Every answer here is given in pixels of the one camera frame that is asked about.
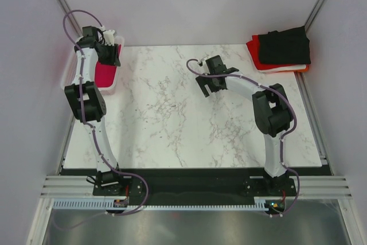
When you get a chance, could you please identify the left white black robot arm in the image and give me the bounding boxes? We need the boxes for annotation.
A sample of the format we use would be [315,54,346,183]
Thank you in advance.
[64,26,126,196]

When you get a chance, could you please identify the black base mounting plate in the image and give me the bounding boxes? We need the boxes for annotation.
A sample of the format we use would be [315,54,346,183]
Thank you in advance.
[92,168,297,207]

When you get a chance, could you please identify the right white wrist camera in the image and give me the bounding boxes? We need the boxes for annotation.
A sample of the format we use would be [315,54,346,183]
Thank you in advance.
[197,58,209,74]

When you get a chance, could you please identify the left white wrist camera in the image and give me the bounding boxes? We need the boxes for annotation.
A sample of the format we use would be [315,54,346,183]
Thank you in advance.
[103,29,116,46]

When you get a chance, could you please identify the folded white t shirt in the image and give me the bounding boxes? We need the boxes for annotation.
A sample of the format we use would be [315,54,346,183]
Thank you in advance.
[256,64,306,73]

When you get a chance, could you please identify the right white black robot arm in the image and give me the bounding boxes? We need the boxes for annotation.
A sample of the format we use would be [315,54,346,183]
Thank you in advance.
[196,56,297,197]

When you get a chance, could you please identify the white plastic laundry basket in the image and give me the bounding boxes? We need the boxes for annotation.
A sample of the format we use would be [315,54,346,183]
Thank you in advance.
[60,34,127,96]

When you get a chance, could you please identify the crimson red t shirt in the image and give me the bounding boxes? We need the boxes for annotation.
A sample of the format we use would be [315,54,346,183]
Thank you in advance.
[95,44,122,90]

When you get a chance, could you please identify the folded orange t shirt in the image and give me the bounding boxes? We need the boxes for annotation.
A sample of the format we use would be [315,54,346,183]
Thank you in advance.
[257,64,310,74]

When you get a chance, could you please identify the folded black t shirt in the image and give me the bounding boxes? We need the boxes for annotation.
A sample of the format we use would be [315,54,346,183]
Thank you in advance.
[258,26,311,65]

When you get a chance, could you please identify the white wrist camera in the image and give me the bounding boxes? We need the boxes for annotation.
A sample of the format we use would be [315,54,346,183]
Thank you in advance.
[197,58,209,74]
[103,29,116,46]

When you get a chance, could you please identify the aluminium front frame rail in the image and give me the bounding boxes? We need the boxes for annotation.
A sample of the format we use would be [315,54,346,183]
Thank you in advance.
[39,174,354,199]

